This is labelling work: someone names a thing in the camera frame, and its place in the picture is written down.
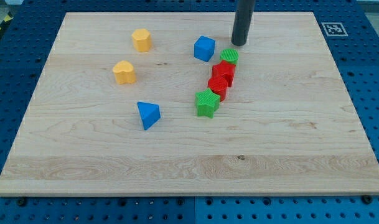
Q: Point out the green cylinder block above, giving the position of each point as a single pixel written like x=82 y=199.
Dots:
x=229 y=55

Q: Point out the red cylinder block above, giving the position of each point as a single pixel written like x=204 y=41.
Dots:
x=219 y=86

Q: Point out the red star block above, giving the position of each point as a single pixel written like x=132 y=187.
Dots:
x=226 y=70

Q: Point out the blue cube block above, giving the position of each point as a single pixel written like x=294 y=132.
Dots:
x=204 y=48

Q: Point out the yellow heart block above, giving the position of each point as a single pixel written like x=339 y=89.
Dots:
x=124 y=72

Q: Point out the green star block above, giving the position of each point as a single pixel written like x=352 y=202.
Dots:
x=207 y=102

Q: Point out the light wooden board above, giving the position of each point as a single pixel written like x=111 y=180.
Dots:
x=287 y=126

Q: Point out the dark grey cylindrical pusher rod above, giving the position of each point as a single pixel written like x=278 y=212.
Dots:
x=241 y=26

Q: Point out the blue triangular prism block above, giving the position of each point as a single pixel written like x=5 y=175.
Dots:
x=149 y=113

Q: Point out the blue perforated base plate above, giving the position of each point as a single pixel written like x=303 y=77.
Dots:
x=26 y=40

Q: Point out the white fiducial marker tag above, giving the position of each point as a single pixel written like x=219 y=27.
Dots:
x=334 y=29

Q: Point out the yellow hexagon block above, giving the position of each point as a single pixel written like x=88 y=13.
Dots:
x=142 y=40

